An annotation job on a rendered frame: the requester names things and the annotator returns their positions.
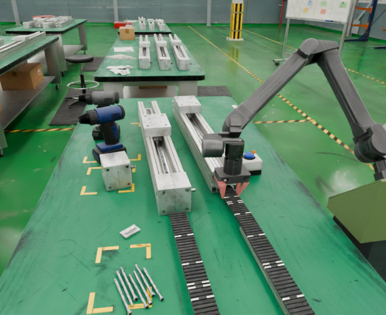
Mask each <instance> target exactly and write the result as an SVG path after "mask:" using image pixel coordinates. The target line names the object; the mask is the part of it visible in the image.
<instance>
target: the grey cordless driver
mask: <svg viewBox="0 0 386 315"><path fill-rule="evenodd" d="M73 99H79V102H82V103H87V104H88V105H93V104H94V105H97V106H96V108H103V107H107V106H110V105H115V103H116V104H118V103H119V93H118V92H117V91H116V92H114V91H93V92H86V94H81V95H79V96H78V97H73ZM114 123H116V125H117V128H118V132H119V136H120V126H119V124H117V122H116V121H114ZM99 125H100V124H96V125H95V126H94V128H93V131H92V137H93V139H94V140H104V137H103V133H102V132H100V130H99ZM118 138H119V137H118Z"/></svg>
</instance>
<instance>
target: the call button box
mask: <svg viewBox="0 0 386 315"><path fill-rule="evenodd" d="M254 155H255V157H254V158H252V159H248V158H245V157H244V153H243V162H242V165H244V166H245V167H246V168H247V169H248V171H249V172H250V174H251V176H256V175H261V173H262V170H261V169H262V162H263V161H262V160H261V159H260V158H259V157H258V155H256V153H255V154H254Z"/></svg>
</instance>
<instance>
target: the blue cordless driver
mask: <svg viewBox="0 0 386 315"><path fill-rule="evenodd" d="M124 117H125V111H124V108H123V106H122V105H114V106H107V107H101V108H97V109H94V110H89V111H86V113H84V114H82V115H80V116H78V119H77V120H74V121H71V122H72V123H73V122H77V121H79V123H80V124H89V125H90V126H93V125H96V124H100V125H99V130H100V132H101V133H103V137H104V142H102V143H99V144H97V145H96V148H93V150H92V153H93V156H94V159H95V160H96V161H97V162H98V163H99V164H100V165H101V161H100V156H99V155H100V154H108V153H115V152H120V151H125V153H126V147H124V146H123V144H122V143H121V142H120V141H119V138H118V137H119V132H118V128H117V125H116V123H115V122H114V121H119V120H121V119H124ZM126 155H127V153H126Z"/></svg>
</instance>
